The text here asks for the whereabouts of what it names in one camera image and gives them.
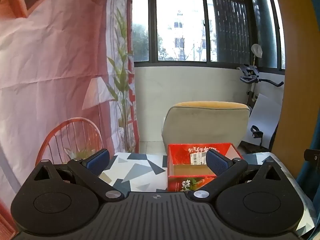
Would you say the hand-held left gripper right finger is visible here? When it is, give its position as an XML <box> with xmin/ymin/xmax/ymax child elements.
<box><xmin>192</xmin><ymin>149</ymin><xmax>284</xmax><ymax>202</ymax></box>

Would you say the beige chair with yellow top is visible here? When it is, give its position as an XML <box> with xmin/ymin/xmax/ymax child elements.
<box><xmin>161</xmin><ymin>100</ymin><xmax>252</xmax><ymax>155</ymax></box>

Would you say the red cardboard box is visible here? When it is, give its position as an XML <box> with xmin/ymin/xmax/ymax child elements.
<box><xmin>166</xmin><ymin>142</ymin><xmax>244</xmax><ymax>192</ymax></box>

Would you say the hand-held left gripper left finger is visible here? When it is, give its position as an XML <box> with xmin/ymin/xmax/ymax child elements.
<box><xmin>32</xmin><ymin>149</ymin><xmax>125</xmax><ymax>200</ymax></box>

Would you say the geometric patterned tablecloth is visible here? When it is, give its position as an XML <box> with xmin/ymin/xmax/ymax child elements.
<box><xmin>99</xmin><ymin>151</ymin><xmax>318</xmax><ymax>240</ymax></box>

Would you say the black clamp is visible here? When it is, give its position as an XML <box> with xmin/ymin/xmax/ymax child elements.
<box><xmin>304</xmin><ymin>149</ymin><xmax>320</xmax><ymax>170</ymax></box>

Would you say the black-framed window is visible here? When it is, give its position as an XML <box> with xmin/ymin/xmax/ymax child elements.
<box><xmin>131</xmin><ymin>0</ymin><xmax>287</xmax><ymax>75</ymax></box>

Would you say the black exercise bike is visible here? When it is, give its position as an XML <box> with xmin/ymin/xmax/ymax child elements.
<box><xmin>236</xmin><ymin>64</ymin><xmax>285</xmax><ymax>150</ymax></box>

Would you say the white board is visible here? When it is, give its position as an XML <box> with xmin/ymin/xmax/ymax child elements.
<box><xmin>241</xmin><ymin>93</ymin><xmax>282</xmax><ymax>153</ymax></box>

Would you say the wooden panel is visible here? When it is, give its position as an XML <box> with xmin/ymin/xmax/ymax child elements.
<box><xmin>271</xmin><ymin>0</ymin><xmax>317</xmax><ymax>180</ymax></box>

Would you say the printed pink backdrop cloth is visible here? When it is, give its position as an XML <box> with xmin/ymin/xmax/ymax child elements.
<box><xmin>0</xmin><ymin>0</ymin><xmax>137</xmax><ymax>240</ymax></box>

